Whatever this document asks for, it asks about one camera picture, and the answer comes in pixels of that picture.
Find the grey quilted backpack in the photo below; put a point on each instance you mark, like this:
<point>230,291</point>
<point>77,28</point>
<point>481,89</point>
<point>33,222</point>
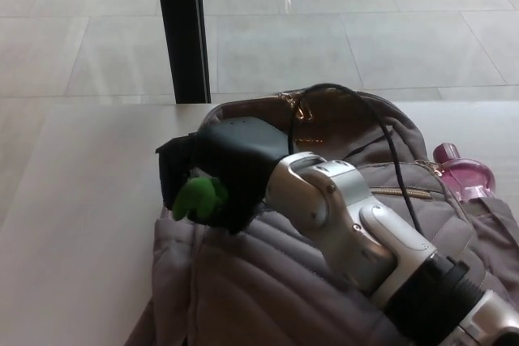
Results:
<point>284,281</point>

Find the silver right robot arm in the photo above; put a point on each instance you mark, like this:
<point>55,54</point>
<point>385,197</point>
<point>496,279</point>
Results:
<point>357,224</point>

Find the purple transparent water bottle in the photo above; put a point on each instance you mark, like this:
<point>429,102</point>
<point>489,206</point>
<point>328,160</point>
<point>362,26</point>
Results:
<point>466,172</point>

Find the black window frame post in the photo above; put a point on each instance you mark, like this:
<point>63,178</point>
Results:
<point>181,30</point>

